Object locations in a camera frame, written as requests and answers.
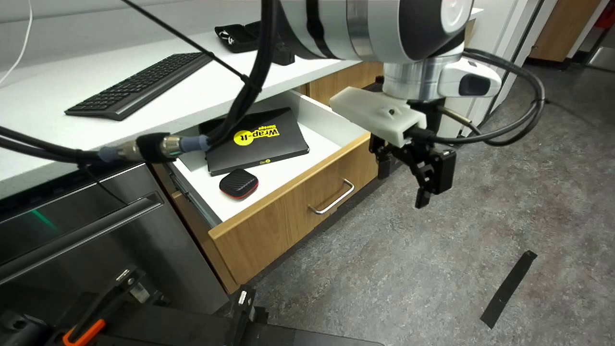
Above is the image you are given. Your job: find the white cabinet panel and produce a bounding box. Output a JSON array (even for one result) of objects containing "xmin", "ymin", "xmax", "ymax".
[{"xmin": 460, "ymin": 0, "xmax": 554, "ymax": 132}]

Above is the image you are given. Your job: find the dark oven handle bar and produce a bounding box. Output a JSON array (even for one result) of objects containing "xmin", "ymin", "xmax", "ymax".
[{"xmin": 0, "ymin": 193, "xmax": 164, "ymax": 287}]

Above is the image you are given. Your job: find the small black and red case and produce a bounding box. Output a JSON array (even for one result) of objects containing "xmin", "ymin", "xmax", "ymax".
[{"xmin": 218, "ymin": 166, "xmax": 262, "ymax": 201}]

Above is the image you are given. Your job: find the thin black camera cable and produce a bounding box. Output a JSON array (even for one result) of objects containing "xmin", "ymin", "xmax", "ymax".
[{"xmin": 412, "ymin": 45, "xmax": 548, "ymax": 149}]

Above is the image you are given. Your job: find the long black floor strip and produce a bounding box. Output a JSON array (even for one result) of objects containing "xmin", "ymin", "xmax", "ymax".
[{"xmin": 479, "ymin": 247, "xmax": 540, "ymax": 330}]

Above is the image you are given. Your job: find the wooden door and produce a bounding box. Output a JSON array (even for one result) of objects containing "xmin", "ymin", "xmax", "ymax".
[{"xmin": 529, "ymin": 0, "xmax": 606, "ymax": 64}]

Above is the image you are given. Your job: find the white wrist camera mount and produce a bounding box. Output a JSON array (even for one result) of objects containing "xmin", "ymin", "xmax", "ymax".
[{"xmin": 329, "ymin": 84, "xmax": 429, "ymax": 147}]

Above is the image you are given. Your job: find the black computer keyboard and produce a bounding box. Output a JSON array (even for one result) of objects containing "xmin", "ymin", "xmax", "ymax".
[{"xmin": 64, "ymin": 51, "xmax": 214, "ymax": 122}]

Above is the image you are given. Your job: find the silver drawer handle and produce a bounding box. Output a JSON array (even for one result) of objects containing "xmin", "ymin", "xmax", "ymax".
[{"xmin": 308, "ymin": 176, "xmax": 358, "ymax": 216}]

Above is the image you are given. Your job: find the wooden cabinet front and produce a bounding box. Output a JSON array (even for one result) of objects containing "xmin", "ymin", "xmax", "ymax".
[{"xmin": 306, "ymin": 59, "xmax": 389, "ymax": 105}]

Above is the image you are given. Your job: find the thick black cable with connector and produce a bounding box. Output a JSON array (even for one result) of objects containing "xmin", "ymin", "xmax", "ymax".
[{"xmin": 0, "ymin": 0, "xmax": 285, "ymax": 170}]

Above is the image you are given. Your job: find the white drawer with wooden front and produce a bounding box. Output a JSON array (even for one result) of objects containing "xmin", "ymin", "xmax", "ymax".
[{"xmin": 150, "ymin": 88, "xmax": 383, "ymax": 295}]

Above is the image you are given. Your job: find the thin black straight cable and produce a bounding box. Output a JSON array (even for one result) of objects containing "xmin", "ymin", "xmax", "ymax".
[{"xmin": 122, "ymin": 0, "xmax": 250, "ymax": 82}]

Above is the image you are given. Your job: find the thin white cable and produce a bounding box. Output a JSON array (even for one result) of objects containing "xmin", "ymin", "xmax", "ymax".
[{"xmin": 0, "ymin": 0, "xmax": 35, "ymax": 88}]

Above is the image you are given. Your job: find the stainless steel oven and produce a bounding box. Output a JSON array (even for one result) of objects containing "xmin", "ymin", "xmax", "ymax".
[{"xmin": 0, "ymin": 161, "xmax": 231, "ymax": 316}]

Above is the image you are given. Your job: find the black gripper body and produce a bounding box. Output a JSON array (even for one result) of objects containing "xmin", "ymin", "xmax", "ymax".
[{"xmin": 383, "ymin": 130, "xmax": 429, "ymax": 170}]

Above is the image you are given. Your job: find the black notebook with yellow sticker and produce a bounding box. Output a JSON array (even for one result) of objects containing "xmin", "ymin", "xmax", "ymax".
[{"xmin": 202, "ymin": 105, "xmax": 312, "ymax": 178}]

